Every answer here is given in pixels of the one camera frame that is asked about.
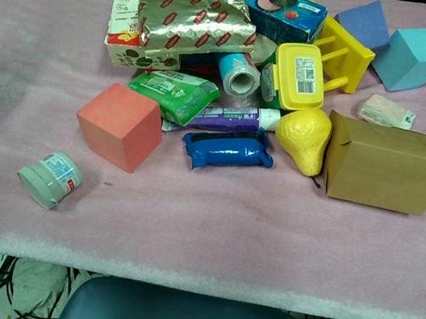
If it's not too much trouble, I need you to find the blue Oreo box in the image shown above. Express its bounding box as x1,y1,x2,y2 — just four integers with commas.
181,0,331,52

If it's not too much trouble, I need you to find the brown paper box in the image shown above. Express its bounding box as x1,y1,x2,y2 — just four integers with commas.
315,109,426,219

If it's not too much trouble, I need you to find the white printed food box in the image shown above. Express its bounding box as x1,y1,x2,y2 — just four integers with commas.
100,0,193,78

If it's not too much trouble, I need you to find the blue shiny snack packet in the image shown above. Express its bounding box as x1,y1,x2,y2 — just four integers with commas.
177,118,279,183

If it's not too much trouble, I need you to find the purple white toothpaste tube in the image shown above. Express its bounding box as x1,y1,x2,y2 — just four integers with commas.
160,90,283,151

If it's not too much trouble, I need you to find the pink foam table cover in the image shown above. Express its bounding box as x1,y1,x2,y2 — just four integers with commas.
0,0,426,319

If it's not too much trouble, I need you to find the green wet wipes pack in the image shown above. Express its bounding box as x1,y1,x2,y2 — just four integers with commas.
122,64,223,132

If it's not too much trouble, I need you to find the blue film roll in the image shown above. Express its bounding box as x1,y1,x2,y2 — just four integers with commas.
209,47,265,101

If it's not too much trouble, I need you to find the yellow toy pear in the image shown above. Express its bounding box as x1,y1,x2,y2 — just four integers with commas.
269,102,336,180

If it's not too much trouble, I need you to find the salmon foam cube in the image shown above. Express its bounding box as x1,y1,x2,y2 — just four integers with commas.
68,76,171,178

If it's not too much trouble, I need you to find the yellow lidded plastic container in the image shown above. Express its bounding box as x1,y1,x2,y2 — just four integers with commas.
256,37,334,117

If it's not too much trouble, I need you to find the gold foil red-label package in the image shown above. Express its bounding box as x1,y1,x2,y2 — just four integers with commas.
131,0,263,67

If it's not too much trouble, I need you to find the small pale green jar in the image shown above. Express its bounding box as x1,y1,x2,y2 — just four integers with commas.
12,144,88,215

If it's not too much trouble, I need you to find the yellow plastic toy rack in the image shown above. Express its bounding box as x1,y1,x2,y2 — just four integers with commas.
265,0,385,98

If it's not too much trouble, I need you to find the purple foam block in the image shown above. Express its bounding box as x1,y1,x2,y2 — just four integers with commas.
329,0,397,54

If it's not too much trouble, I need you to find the light blue foam cube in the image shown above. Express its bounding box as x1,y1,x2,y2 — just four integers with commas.
366,19,426,99

